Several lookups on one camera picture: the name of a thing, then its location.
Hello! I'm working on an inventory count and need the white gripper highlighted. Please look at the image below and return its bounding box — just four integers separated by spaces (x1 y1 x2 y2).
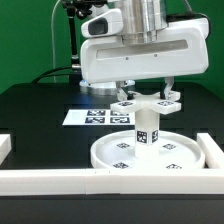
80 18 209 101

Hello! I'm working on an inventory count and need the white cross-shaped table base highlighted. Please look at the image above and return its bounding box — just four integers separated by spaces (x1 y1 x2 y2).
110 91 181 115

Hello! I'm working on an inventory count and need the white round table top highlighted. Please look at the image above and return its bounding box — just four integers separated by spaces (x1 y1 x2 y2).
90 130 205 171

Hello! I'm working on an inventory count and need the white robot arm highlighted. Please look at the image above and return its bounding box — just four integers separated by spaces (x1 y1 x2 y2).
81 0 210 101

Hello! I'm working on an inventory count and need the white marker sheet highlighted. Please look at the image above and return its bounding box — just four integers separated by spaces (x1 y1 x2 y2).
63 109 135 126

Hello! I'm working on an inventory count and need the white U-shaped fence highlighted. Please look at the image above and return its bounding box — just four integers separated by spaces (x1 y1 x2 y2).
0 133 224 196

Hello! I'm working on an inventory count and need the black cable bundle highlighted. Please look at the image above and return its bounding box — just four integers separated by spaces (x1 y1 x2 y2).
31 65 85 84

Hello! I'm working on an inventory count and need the white cable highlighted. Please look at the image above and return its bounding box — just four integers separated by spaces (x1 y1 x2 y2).
50 0 63 83

